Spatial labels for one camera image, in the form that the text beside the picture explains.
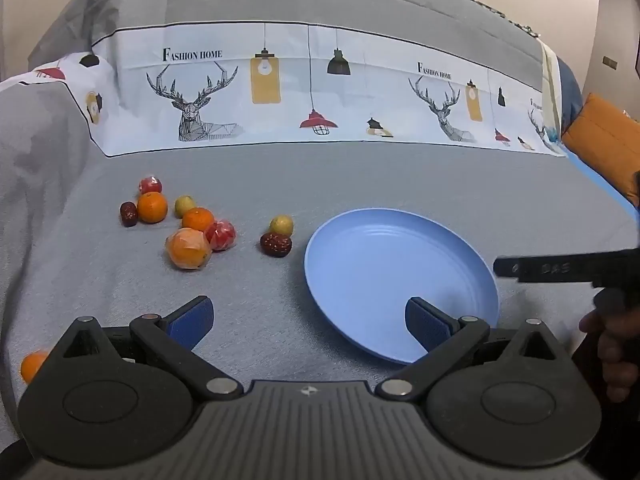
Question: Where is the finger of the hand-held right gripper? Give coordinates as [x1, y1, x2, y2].
[492, 252, 596, 286]

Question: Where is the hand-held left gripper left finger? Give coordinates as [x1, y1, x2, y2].
[47, 296, 245, 402]

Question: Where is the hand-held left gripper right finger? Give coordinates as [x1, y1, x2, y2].
[375, 297, 573, 401]

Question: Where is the plastic-wrapped orange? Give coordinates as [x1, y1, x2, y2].
[165, 227, 213, 271]

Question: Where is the blue plate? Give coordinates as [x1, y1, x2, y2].
[304, 208, 500, 366]

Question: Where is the person's right hand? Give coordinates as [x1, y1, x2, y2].
[579, 310, 633, 403]

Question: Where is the light blue sheet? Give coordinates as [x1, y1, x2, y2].
[562, 144, 640, 222]

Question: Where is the orange pillow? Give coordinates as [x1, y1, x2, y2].
[560, 92, 640, 211]

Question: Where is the blue pillow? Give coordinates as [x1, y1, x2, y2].
[555, 55, 584, 131]

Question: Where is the grey printed bed sheet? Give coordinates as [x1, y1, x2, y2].
[0, 0, 640, 480]

